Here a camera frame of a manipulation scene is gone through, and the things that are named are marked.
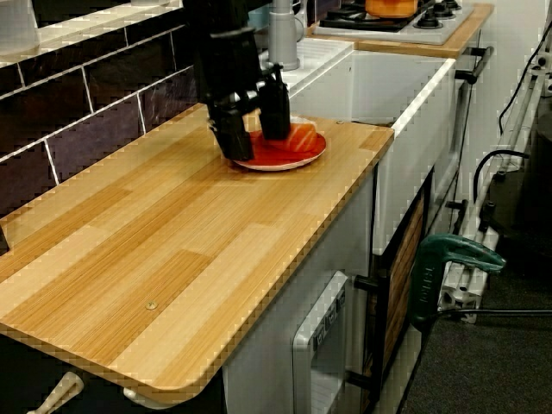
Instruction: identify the white hook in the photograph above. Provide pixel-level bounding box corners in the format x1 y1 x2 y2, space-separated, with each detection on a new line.
122 386 173 410

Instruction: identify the red round plate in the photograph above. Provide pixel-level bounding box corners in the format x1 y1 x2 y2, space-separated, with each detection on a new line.
232 114 328 173

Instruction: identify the white cabinet under countertop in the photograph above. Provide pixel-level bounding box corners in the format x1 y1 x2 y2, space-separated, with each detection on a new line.
222 170 376 414

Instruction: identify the thin black cable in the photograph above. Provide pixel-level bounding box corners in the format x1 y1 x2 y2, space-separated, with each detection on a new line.
499 23 552 135

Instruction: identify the white curved faucet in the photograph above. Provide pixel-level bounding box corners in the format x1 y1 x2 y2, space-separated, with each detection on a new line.
267 0 308 71

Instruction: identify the wooden stove countertop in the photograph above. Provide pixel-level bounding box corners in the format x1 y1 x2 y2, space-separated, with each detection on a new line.
306 3 495 60

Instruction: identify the white shelf with tile backsplash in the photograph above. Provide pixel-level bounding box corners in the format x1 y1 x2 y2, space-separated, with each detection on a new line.
0 0 204 216

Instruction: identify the grey toy stove top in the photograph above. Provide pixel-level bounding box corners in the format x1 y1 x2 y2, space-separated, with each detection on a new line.
312 0 475 46

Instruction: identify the white toy sink unit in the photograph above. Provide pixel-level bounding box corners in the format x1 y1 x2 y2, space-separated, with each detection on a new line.
289 37 457 256

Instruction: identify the white lidded jar plain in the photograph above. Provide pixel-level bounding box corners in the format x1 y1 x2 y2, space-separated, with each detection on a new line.
0 0 40 57

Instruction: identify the black oven handle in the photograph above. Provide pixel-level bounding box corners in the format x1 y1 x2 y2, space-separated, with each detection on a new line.
455 46 494 85

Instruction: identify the grey dishwasher door panel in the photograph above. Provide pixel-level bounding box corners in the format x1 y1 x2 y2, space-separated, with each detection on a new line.
291 270 348 414

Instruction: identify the thick black cable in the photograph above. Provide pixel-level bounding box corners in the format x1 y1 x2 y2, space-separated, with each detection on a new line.
473 150 530 208

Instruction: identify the salmon nigiri sushi toy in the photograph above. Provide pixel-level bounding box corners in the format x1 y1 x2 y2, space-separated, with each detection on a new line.
284 122 319 154

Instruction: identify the wooden slat crate black frame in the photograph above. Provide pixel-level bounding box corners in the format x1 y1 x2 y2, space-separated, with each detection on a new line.
347 170 435 414

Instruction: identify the teal plastic bin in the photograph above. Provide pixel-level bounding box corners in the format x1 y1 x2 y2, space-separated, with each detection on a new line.
248 3 273 28

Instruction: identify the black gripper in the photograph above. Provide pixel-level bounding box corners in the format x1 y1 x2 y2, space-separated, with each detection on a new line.
191 27 292 162

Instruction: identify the orange pot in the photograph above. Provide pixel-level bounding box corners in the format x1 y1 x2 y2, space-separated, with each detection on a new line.
364 0 419 19

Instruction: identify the aluminium frame rail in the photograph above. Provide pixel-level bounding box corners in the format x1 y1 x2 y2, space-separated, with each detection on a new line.
437 64 552 324

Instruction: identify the white wooden peg handle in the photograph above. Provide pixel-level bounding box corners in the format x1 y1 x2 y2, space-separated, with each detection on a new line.
28 371 83 414

